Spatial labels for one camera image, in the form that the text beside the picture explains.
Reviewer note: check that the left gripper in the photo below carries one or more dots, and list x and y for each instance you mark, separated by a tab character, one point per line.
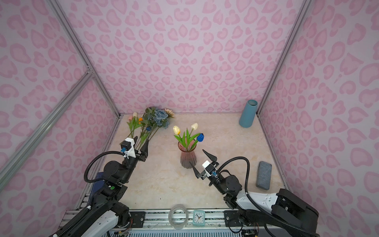
137	156

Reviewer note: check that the white tulip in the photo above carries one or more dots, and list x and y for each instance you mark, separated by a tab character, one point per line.
190	137

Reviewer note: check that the red glass vase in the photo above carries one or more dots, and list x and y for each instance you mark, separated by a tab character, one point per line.
187	158

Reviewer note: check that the blue tulip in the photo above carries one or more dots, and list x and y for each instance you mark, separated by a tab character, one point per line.
199	138

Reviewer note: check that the yellow tulip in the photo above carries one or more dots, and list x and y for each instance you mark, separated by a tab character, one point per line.
177	135

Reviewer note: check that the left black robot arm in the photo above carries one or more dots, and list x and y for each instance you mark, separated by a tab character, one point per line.
104	210

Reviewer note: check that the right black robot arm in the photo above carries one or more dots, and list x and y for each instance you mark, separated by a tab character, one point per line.
284	209

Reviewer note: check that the teal cylindrical vase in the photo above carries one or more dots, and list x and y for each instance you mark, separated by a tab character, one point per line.
248	114

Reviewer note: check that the orange flower stem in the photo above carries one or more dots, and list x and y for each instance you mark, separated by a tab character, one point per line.
141	132

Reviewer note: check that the pink tulip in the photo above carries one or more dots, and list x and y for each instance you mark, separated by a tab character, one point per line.
132	123

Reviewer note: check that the blue rose bouquet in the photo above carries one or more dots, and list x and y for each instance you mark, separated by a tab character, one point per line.
157	118

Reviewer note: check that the clear tape roll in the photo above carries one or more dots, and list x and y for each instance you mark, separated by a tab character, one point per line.
178	217

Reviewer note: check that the small teal alarm clock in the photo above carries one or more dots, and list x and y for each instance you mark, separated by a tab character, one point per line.
198	218

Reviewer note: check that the grey sponge block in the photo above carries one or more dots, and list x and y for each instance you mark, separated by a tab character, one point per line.
264	175

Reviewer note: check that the blue book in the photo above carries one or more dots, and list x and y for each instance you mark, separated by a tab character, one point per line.
97	185

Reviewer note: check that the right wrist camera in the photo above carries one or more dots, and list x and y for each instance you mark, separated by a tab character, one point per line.
210	169

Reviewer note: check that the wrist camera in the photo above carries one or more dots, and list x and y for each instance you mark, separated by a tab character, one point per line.
210	169
127	148

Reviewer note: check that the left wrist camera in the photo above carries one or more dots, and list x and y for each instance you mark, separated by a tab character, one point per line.
127	148

